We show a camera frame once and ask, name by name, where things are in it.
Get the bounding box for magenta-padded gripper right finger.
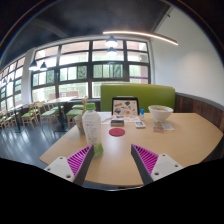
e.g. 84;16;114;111
130;143;184;186

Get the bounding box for pink card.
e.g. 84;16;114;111
152;125;165;134

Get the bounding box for long curved ceiling light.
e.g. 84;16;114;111
102;30;179;47

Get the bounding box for wooden dining table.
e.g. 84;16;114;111
45;96;78;133

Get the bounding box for black pendant lamps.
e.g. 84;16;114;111
28;34;119;72

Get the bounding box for dark wallet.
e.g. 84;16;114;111
110;118;125;128

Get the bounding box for green-seated wooden chairs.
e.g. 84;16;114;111
0;96;89;132

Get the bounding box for white card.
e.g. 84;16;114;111
160;122;175;131

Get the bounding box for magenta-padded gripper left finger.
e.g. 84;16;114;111
44;144;95;187

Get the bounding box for small white handheld device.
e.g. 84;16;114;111
134;120;146;129

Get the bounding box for black-framed picture stand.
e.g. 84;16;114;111
111;96;140;118

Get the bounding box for flat round red coaster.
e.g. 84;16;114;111
108;127;126;138

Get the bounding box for white paper sheet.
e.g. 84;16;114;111
98;111;114;125

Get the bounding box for clear green-capped drink bottle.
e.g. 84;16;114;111
81;102;104;158

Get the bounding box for white ceramic bowl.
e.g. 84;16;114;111
147;104;175;123

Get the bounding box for green upholstered bench backrest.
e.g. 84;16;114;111
100;83;177;114

